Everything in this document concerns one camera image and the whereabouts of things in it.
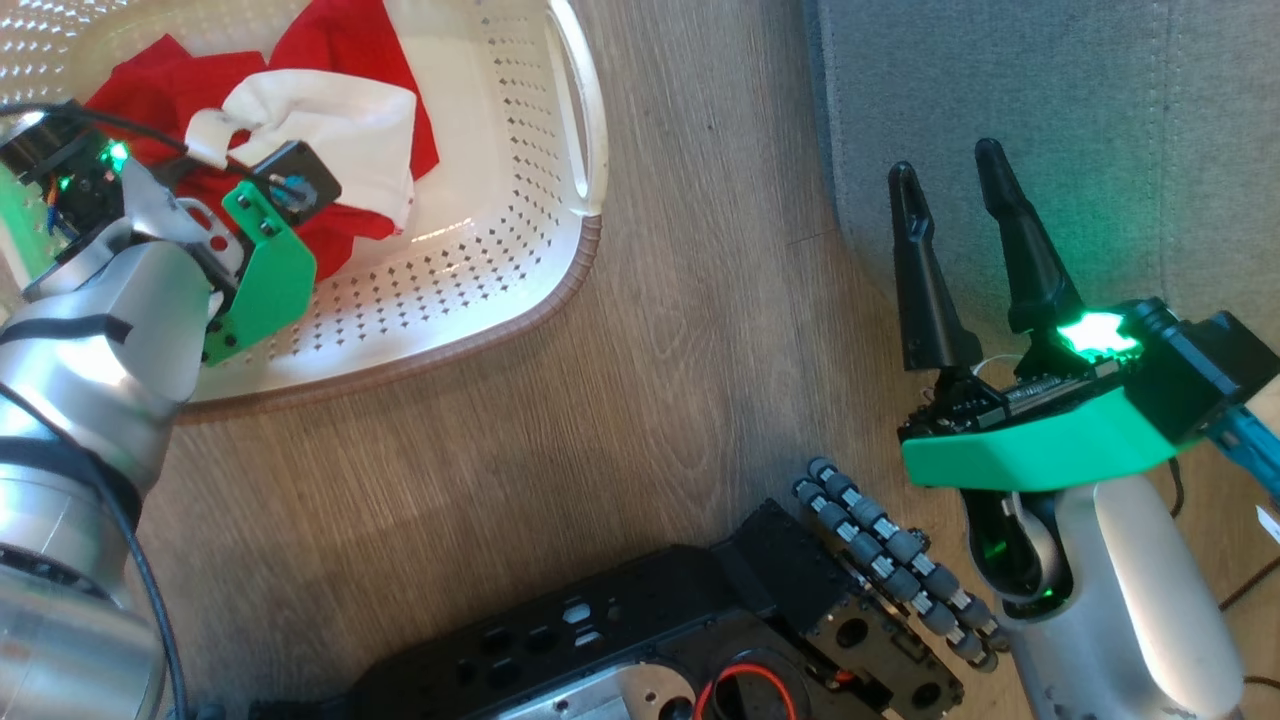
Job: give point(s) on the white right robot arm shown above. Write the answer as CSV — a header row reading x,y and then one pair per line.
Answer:
x,y
1130,600

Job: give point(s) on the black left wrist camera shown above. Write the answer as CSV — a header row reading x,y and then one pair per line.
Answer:
x,y
298,185

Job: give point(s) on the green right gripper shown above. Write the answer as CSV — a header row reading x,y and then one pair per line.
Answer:
x,y
1050,445

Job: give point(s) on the grey fabric sofa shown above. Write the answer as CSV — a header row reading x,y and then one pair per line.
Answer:
x,y
1100,100

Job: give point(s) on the white garment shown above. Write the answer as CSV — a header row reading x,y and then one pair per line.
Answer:
x,y
340,120

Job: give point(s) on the black grey roller wheel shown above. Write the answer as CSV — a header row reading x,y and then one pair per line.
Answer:
x,y
900,550

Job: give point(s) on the red shirt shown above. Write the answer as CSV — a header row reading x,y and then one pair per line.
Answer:
x,y
340,40

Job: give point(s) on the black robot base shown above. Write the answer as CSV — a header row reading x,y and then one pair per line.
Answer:
x,y
620,625

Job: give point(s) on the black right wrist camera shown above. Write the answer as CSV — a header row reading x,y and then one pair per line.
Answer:
x,y
1200,370

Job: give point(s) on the white plastic laundry basket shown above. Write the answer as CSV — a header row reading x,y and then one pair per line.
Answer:
x,y
480,250

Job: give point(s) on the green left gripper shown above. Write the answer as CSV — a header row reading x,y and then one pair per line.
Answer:
x,y
268,280

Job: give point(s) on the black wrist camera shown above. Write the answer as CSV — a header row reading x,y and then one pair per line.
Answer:
x,y
1200,370
298,185

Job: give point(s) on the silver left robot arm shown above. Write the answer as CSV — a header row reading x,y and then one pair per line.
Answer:
x,y
90,340

